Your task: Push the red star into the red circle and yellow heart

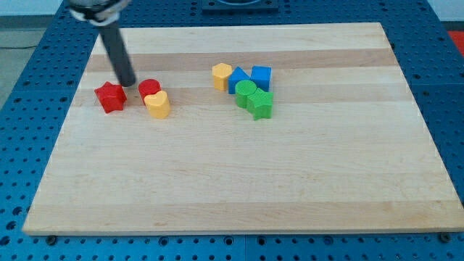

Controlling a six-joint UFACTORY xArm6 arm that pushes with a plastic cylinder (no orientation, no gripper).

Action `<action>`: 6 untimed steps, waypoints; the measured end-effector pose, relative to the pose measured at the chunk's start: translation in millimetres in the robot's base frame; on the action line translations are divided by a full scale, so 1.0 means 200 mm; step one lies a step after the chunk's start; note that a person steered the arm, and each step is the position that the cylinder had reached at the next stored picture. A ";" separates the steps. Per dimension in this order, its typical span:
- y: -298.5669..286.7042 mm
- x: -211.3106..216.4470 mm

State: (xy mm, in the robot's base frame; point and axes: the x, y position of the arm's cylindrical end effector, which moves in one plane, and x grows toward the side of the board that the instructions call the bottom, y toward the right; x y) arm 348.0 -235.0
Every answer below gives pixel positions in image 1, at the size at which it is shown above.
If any yellow heart block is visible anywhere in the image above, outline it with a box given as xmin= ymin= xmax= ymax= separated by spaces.
xmin=144 ymin=91 xmax=171 ymax=119

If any yellow hexagon block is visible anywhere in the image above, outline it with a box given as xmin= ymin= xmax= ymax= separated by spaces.
xmin=212 ymin=63 xmax=233 ymax=91

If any red cylinder block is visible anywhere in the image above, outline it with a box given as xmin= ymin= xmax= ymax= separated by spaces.
xmin=138 ymin=78 xmax=162 ymax=104

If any green cylinder block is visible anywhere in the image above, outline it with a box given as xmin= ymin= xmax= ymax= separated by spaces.
xmin=235 ymin=80 xmax=257 ymax=109

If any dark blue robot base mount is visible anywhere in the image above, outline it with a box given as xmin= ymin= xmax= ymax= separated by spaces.
xmin=200 ymin=0 xmax=279 ymax=13

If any blue cube block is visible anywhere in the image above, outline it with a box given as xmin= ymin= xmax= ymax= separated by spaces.
xmin=250 ymin=65 xmax=272 ymax=92

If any silver robot tool flange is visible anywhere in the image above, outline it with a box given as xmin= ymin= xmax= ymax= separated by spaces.
xmin=67 ymin=0 xmax=131 ymax=26

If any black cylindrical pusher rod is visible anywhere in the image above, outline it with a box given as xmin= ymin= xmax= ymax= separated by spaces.
xmin=98 ymin=21 xmax=136 ymax=87

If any blue triangle block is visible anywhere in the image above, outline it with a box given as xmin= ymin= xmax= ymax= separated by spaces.
xmin=228 ymin=67 xmax=249 ymax=94

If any green star block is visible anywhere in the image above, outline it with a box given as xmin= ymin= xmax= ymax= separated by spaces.
xmin=246 ymin=88 xmax=273 ymax=120

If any red star block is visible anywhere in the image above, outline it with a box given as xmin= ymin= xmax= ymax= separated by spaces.
xmin=94 ymin=81 xmax=127 ymax=114

